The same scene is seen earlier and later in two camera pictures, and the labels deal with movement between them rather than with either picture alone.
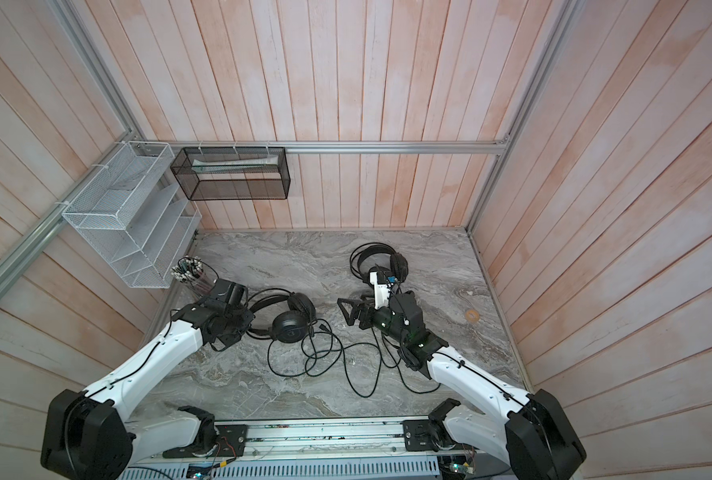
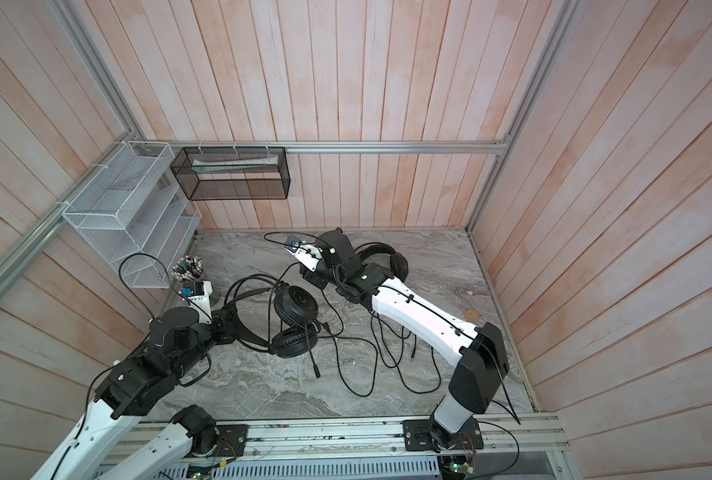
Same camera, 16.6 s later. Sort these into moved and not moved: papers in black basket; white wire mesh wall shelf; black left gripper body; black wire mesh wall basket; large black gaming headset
Moved: black left gripper body; large black gaming headset
Not moved: black wire mesh wall basket; white wire mesh wall shelf; papers in black basket
